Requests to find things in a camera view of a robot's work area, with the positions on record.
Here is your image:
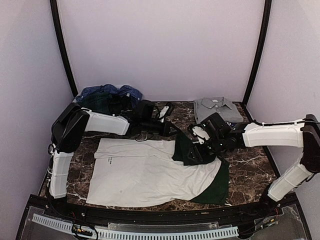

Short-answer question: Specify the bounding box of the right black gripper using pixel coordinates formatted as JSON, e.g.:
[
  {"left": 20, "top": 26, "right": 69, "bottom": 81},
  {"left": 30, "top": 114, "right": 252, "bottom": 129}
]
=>
[{"left": 187, "top": 134, "right": 226, "bottom": 163}]

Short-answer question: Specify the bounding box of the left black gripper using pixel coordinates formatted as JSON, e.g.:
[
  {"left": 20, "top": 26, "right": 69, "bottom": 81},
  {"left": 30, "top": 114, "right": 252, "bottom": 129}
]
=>
[{"left": 142, "top": 118, "right": 181, "bottom": 137}]

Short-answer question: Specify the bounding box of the white and green raglan shirt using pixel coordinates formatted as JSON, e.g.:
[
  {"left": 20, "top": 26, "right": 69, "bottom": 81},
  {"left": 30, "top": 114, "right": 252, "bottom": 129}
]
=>
[{"left": 86, "top": 133, "right": 229, "bottom": 208}]

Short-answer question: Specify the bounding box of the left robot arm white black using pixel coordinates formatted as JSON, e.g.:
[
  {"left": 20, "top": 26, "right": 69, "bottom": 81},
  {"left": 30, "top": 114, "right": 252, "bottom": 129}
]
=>
[{"left": 47, "top": 100, "right": 179, "bottom": 218}]

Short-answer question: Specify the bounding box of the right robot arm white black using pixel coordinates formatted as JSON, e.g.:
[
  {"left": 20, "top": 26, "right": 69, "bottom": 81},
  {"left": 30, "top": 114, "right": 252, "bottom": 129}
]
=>
[{"left": 187, "top": 113, "right": 320, "bottom": 217}]

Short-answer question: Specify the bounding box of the blue checkered shirt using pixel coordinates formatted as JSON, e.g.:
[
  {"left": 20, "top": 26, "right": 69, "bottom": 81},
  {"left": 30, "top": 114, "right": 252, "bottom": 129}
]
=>
[{"left": 75, "top": 84, "right": 143, "bottom": 106}]

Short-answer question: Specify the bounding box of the black garment in basket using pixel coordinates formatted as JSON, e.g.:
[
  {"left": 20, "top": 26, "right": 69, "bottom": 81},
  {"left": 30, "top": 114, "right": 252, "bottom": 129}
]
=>
[{"left": 107, "top": 94, "right": 133, "bottom": 115}]

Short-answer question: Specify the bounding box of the folded grey polo shirt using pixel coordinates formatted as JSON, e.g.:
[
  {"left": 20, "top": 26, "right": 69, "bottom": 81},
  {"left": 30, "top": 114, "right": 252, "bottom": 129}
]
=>
[{"left": 193, "top": 97, "right": 244, "bottom": 124}]

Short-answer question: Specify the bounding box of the dark green plaid garment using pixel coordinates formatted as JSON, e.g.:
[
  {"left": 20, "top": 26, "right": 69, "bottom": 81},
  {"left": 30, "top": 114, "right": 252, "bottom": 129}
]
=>
[{"left": 79, "top": 92, "right": 113, "bottom": 114}]

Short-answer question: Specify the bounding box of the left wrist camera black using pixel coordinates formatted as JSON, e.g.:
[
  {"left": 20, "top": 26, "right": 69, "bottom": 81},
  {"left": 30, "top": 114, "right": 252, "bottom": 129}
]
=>
[{"left": 135, "top": 99, "right": 156, "bottom": 120}]

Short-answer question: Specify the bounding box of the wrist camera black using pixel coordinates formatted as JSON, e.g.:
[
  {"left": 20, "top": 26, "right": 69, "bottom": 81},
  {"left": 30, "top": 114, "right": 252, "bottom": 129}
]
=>
[
  {"left": 200, "top": 112, "right": 231, "bottom": 139},
  {"left": 135, "top": 99, "right": 156, "bottom": 120}
]

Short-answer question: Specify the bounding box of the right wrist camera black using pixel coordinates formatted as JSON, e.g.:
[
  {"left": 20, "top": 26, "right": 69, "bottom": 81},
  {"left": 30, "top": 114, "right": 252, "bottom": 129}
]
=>
[{"left": 200, "top": 112, "right": 231, "bottom": 139}]

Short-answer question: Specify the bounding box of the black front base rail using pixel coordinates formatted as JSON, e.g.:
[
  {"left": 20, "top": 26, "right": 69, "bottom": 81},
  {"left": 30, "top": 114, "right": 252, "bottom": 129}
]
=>
[{"left": 27, "top": 193, "right": 298, "bottom": 227}]

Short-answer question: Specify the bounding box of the white slotted cable duct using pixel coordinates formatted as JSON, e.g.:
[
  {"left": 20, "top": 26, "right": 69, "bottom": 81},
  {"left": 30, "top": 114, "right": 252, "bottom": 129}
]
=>
[{"left": 31, "top": 214, "right": 239, "bottom": 240}]

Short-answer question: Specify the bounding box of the left black frame post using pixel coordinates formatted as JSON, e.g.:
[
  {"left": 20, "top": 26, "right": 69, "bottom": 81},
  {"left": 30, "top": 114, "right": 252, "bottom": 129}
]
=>
[{"left": 49, "top": 0, "right": 79, "bottom": 98}]

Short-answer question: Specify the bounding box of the black frame post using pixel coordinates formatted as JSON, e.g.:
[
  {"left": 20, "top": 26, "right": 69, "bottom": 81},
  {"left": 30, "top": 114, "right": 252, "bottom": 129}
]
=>
[
  {"left": 242, "top": 0, "right": 272, "bottom": 106},
  {"left": 49, "top": 0, "right": 79, "bottom": 98}
]

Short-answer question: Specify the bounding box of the right black frame post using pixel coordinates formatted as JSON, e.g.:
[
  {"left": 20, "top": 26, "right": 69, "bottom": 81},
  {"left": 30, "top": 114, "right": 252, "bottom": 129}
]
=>
[{"left": 242, "top": 0, "right": 272, "bottom": 106}]

